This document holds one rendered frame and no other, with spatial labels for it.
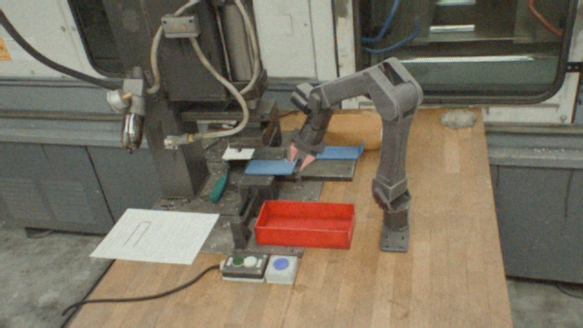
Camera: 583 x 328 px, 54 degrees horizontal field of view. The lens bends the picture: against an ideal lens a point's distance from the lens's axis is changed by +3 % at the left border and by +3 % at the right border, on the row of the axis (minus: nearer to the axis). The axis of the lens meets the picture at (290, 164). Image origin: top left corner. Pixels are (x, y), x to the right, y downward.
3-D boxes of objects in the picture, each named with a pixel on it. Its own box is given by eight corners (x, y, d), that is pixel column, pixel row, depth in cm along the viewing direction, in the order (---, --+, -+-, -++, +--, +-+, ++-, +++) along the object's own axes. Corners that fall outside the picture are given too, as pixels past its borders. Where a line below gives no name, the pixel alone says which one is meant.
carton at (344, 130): (379, 152, 182) (378, 131, 178) (304, 151, 188) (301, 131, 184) (383, 132, 192) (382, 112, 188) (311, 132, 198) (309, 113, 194)
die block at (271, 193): (274, 208, 162) (271, 187, 158) (241, 207, 164) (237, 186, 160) (289, 169, 178) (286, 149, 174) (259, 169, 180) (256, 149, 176)
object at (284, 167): (295, 174, 159) (294, 165, 158) (244, 172, 163) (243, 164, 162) (301, 162, 165) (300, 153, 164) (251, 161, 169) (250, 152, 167)
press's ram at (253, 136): (269, 158, 152) (251, 55, 136) (180, 157, 158) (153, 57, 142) (283, 126, 166) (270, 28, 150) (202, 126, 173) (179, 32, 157)
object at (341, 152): (363, 158, 174) (363, 150, 173) (314, 158, 178) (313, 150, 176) (364, 147, 180) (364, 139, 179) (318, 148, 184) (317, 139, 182)
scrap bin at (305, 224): (350, 250, 143) (348, 231, 140) (256, 244, 149) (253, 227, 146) (355, 220, 153) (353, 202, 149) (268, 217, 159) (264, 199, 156)
